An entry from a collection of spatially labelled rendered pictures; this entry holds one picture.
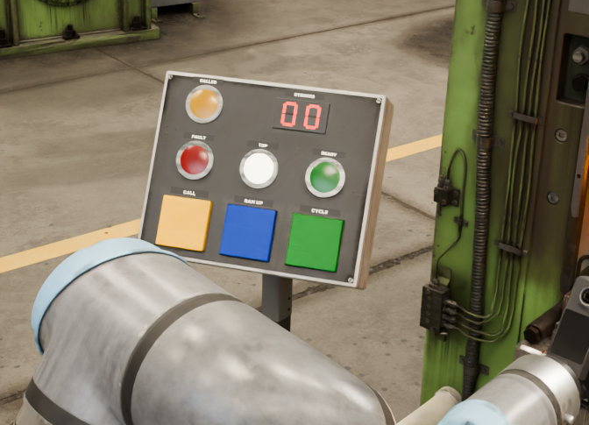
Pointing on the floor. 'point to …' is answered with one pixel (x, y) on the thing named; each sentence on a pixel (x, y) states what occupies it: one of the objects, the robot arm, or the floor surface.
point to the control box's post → (277, 300)
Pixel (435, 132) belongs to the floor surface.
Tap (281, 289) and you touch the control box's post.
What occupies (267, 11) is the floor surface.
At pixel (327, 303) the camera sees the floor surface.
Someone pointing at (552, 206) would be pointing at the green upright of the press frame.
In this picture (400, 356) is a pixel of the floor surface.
